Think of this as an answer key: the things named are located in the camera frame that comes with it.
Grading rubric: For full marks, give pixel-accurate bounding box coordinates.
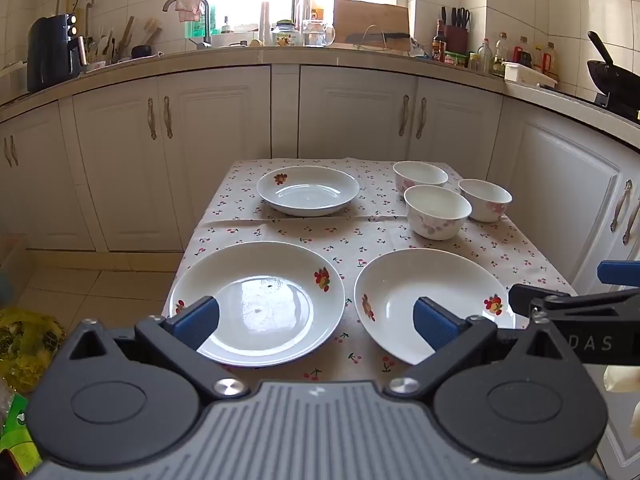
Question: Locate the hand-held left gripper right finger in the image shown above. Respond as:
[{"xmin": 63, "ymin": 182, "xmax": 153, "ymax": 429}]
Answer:
[{"xmin": 384, "ymin": 296, "xmax": 583, "ymax": 402}]

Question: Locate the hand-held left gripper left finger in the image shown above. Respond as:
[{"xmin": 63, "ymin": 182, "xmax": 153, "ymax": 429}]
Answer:
[{"xmin": 50, "ymin": 296, "xmax": 251, "ymax": 403}]

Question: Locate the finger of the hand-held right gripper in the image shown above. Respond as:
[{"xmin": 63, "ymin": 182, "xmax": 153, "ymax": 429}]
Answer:
[
  {"xmin": 508, "ymin": 283, "xmax": 640, "ymax": 323},
  {"xmin": 597, "ymin": 260, "xmax": 640, "ymax": 287}
]

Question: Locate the white plate with fruit print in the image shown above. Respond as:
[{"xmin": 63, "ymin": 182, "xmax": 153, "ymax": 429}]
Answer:
[
  {"xmin": 169, "ymin": 241, "xmax": 347, "ymax": 367},
  {"xmin": 256, "ymin": 166, "xmax": 361, "ymax": 217},
  {"xmin": 354, "ymin": 248, "xmax": 517, "ymax": 366}
]

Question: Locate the white bowl with pink flowers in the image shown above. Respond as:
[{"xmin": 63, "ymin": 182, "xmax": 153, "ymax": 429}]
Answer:
[
  {"xmin": 458, "ymin": 178, "xmax": 513, "ymax": 223},
  {"xmin": 393, "ymin": 161, "xmax": 449, "ymax": 196}
]

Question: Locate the white bowl with pale flowers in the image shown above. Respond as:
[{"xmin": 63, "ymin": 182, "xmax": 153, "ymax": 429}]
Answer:
[{"xmin": 404, "ymin": 185, "xmax": 473, "ymax": 241}]

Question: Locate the person's right hand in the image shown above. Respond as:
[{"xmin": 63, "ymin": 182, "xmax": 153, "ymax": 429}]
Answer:
[{"xmin": 603, "ymin": 364, "xmax": 640, "ymax": 442}]

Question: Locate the cherry print tablecloth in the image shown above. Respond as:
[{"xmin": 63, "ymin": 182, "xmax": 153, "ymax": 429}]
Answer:
[{"xmin": 161, "ymin": 157, "xmax": 578, "ymax": 386}]

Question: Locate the yellow plastic bag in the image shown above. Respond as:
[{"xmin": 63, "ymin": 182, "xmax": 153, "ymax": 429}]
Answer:
[{"xmin": 0, "ymin": 307, "xmax": 68, "ymax": 394}]

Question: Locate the black wok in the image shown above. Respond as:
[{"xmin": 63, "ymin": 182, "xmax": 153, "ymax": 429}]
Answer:
[{"xmin": 586, "ymin": 31, "xmax": 640, "ymax": 107}]

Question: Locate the green packet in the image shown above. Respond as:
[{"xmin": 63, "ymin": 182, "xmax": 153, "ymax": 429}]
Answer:
[{"xmin": 0, "ymin": 392, "xmax": 44, "ymax": 472}]

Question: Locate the white plastic container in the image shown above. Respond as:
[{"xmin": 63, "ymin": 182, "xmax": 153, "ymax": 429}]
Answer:
[{"xmin": 503, "ymin": 61, "xmax": 559, "ymax": 89}]

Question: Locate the orange oil bottle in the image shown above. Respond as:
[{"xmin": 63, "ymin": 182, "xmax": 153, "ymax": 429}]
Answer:
[{"xmin": 543, "ymin": 42, "xmax": 559, "ymax": 81}]

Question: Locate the red condiment bottle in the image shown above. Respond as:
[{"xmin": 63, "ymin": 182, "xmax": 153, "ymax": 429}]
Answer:
[{"xmin": 513, "ymin": 36, "xmax": 532, "ymax": 69}]

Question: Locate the clear glass bottle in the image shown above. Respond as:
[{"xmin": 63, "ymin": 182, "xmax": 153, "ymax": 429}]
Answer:
[{"xmin": 477, "ymin": 38, "xmax": 495, "ymax": 75}]

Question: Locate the dark sauce bottle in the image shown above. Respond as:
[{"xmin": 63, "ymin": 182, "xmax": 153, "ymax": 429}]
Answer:
[{"xmin": 432, "ymin": 20, "xmax": 448, "ymax": 63}]

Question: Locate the dark knife block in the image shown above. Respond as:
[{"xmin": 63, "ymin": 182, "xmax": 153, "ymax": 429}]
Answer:
[{"xmin": 441, "ymin": 6, "xmax": 471, "ymax": 54}]

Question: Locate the beige stone countertop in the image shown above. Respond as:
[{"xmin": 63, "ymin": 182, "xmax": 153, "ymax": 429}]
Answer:
[{"xmin": 0, "ymin": 42, "xmax": 640, "ymax": 152}]

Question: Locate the metal kitchen faucet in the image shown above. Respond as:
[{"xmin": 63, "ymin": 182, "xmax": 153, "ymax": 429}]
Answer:
[{"xmin": 162, "ymin": 0, "xmax": 215, "ymax": 51}]

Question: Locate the utensil holder with utensils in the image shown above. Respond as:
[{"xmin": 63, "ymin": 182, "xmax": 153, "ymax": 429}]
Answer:
[{"xmin": 86, "ymin": 15, "xmax": 166, "ymax": 63}]

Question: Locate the floral glass jar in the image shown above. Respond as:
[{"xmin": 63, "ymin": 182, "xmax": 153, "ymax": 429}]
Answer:
[{"xmin": 272, "ymin": 20, "xmax": 301, "ymax": 47}]

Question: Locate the green dish soap bottle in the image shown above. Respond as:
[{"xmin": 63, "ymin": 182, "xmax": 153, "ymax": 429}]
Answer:
[{"xmin": 185, "ymin": 0, "xmax": 217, "ymax": 41}]

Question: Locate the black air fryer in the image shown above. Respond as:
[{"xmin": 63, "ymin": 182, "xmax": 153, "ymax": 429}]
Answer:
[{"xmin": 26, "ymin": 14, "xmax": 88, "ymax": 93}]

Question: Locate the glass pitcher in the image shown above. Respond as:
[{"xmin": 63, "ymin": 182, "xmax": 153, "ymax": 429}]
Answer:
[{"xmin": 301, "ymin": 20, "xmax": 336, "ymax": 47}]

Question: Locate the wooden cutting board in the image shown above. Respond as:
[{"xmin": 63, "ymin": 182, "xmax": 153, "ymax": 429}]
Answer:
[{"xmin": 332, "ymin": 0, "xmax": 412, "ymax": 52}]

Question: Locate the pink dish cloth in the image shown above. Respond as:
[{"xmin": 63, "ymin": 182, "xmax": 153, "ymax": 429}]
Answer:
[{"xmin": 176, "ymin": 0, "xmax": 204, "ymax": 23}]

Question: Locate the wire rack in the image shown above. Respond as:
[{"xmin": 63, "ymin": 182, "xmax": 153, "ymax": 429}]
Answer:
[{"xmin": 359, "ymin": 25, "xmax": 391, "ymax": 51}]

